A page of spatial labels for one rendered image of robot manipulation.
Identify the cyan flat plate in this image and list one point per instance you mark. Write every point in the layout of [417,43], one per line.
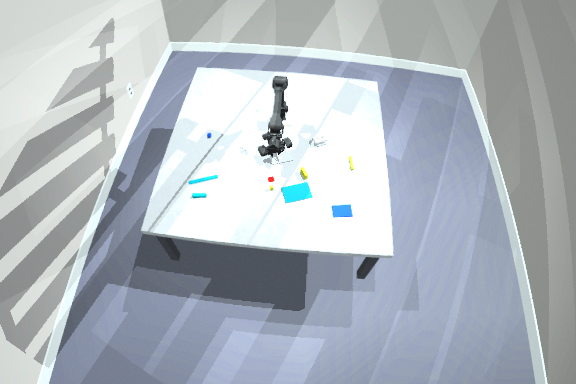
[296,192]

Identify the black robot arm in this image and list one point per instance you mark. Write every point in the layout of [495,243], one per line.
[280,108]

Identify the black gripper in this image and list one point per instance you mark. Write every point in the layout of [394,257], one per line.
[263,151]

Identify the blue flat rectangular pad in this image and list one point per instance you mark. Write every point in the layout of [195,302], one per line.
[342,210]

